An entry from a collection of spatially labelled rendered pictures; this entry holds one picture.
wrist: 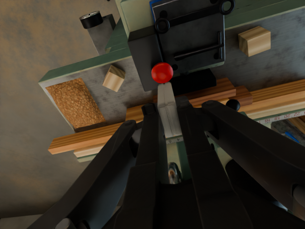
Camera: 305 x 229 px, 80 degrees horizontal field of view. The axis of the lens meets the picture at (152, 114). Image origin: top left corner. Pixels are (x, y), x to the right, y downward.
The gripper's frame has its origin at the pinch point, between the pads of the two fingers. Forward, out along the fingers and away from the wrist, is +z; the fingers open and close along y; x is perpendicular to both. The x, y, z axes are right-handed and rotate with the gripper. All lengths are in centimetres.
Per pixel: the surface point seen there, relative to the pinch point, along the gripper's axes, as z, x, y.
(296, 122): 124, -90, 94
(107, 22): 47, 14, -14
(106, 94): 22.1, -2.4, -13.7
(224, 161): 7.8, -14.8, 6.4
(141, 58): 9.1, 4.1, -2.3
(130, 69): 21.0, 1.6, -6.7
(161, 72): 8.0, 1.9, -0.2
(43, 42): 109, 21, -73
